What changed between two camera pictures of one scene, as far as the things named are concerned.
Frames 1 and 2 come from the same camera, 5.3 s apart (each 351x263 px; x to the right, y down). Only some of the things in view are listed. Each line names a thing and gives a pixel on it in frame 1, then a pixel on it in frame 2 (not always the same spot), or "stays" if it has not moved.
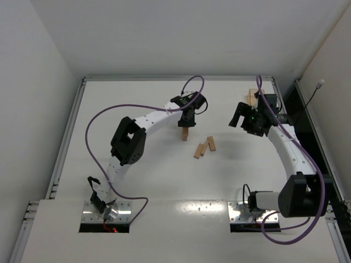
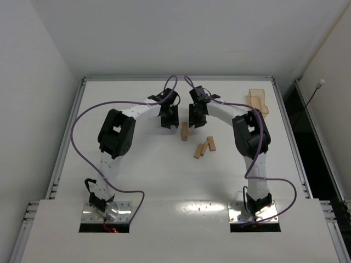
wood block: x=204 y=148 stays
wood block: x=198 y=150 stays
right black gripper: x=245 y=115 -> x=196 y=117
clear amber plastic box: x=251 y=99 stays
